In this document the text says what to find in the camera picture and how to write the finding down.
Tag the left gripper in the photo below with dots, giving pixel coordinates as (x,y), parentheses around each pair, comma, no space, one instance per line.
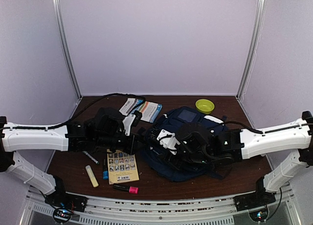
(132,148)

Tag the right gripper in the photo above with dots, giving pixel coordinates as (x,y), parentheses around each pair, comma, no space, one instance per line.
(171,162)

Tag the navy blue backpack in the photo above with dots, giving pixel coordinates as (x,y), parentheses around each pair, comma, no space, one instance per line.
(195,171)

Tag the tan picture booklet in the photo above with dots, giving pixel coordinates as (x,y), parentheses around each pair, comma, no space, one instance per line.
(122,167)

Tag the white colourful brochure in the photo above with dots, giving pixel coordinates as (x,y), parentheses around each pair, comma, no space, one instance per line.
(149,110)

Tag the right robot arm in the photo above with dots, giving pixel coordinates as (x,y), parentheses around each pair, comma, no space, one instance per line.
(296,136)

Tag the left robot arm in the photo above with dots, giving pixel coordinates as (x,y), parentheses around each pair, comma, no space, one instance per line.
(109,129)

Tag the blue highlighter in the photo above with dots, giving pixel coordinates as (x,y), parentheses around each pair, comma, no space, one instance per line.
(105,174)

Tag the silver grey marker pen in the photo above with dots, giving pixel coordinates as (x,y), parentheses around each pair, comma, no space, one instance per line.
(91,157)

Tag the pink highlighter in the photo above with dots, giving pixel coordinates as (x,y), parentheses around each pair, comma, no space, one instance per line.
(125,188)

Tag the yellow highlighter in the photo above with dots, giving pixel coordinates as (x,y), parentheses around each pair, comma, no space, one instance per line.
(91,176)

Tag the green bowl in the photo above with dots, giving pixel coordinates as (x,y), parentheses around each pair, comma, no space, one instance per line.
(205,106)

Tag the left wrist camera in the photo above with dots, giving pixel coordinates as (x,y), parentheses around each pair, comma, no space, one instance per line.
(130,121)

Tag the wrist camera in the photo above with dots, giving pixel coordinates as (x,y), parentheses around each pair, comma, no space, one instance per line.
(164,141)
(130,121)

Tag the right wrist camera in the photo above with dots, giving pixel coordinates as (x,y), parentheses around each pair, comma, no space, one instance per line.
(164,141)

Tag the aluminium front rail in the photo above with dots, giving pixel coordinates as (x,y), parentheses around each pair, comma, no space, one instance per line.
(206,211)

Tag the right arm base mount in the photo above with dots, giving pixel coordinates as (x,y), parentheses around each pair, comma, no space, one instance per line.
(253,200)

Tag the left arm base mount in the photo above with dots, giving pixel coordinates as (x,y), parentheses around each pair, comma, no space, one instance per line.
(67,201)

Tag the left aluminium post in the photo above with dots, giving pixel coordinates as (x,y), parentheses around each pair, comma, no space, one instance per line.
(65,48)

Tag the aluminium post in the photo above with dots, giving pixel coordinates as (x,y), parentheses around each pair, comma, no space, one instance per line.
(259,18)
(65,48)

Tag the right aluminium post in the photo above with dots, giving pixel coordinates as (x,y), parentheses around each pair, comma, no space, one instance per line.
(259,18)

